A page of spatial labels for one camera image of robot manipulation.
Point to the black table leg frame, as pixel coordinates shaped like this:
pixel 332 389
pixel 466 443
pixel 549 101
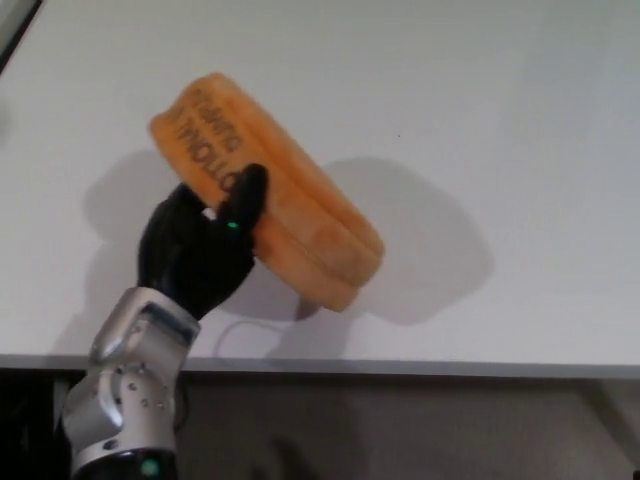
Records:
pixel 30 425

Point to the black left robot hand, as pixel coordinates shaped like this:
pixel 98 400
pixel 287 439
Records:
pixel 190 260

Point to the black edged grey panel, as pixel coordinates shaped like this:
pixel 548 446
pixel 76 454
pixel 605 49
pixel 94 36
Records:
pixel 15 25

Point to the orange soft plush plate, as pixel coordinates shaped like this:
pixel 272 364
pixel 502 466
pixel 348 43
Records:
pixel 310 220

